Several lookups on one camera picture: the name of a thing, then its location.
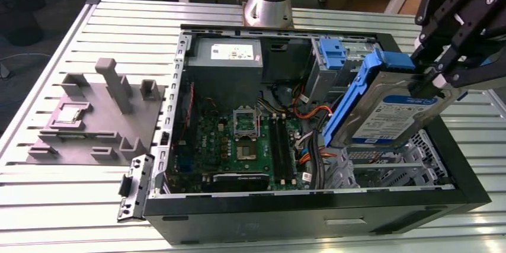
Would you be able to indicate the grey parts rack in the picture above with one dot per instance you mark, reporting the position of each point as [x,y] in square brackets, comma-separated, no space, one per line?
[107,122]

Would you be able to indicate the black graphics card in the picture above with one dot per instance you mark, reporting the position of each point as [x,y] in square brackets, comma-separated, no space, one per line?
[237,180]

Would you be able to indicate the hard disk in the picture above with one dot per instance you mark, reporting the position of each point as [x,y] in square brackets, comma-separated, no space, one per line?
[392,116]

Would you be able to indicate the silver CPU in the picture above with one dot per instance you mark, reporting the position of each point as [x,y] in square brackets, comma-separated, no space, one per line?
[68,116]

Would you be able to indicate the blue drive latch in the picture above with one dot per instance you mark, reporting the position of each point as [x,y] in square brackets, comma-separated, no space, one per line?
[331,54]

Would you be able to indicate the metal disk bay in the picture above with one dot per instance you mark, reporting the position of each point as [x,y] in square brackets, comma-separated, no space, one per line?
[383,165]

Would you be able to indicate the green motherboard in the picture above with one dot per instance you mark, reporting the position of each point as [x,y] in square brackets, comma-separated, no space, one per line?
[214,146]

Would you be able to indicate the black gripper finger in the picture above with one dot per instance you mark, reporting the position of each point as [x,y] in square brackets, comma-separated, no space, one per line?
[434,4]
[474,13]

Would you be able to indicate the grey power supply unit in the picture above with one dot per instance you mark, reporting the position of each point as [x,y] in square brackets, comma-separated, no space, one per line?
[229,57]

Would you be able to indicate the metal card retention bracket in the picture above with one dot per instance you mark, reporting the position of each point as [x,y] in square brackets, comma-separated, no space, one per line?
[138,176]

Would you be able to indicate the green RAM stick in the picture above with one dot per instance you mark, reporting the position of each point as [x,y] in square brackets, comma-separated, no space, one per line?
[76,137]

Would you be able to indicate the black PC case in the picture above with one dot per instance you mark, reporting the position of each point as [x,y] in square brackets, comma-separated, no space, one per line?
[277,220]

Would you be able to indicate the black RAM slot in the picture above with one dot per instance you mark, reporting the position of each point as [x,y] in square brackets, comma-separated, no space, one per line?
[278,149]
[289,149]

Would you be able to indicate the CPU socket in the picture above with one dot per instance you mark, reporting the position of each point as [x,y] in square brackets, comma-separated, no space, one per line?
[250,150]

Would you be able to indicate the metal drive cage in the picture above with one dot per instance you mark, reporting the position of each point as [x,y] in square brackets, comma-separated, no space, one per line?
[322,81]

